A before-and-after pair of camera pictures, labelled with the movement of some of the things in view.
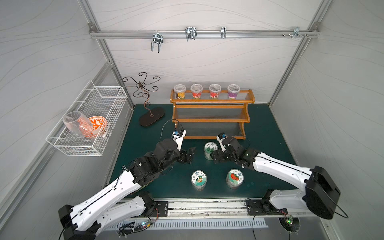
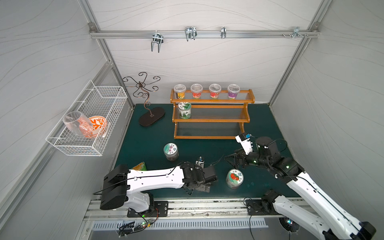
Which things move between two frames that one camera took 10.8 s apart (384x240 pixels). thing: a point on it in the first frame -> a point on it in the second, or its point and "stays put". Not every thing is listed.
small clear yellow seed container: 180,90 stays put
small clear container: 214,89 stays put
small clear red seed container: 196,89 stays put
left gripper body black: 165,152 -> 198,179
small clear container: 233,90 stays put
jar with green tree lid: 210,147 -> 185,110
